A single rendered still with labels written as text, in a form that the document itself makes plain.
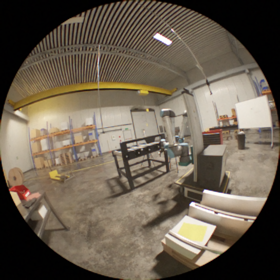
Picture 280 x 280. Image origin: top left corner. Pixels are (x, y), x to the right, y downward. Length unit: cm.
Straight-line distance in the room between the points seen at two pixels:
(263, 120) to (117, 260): 546
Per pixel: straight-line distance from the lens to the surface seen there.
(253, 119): 504
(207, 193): 115
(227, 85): 1179
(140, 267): 127
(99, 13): 744
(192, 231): 84
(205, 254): 101
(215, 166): 132
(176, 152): 133
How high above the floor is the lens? 124
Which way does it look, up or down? 3 degrees down
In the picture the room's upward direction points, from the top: 11 degrees counter-clockwise
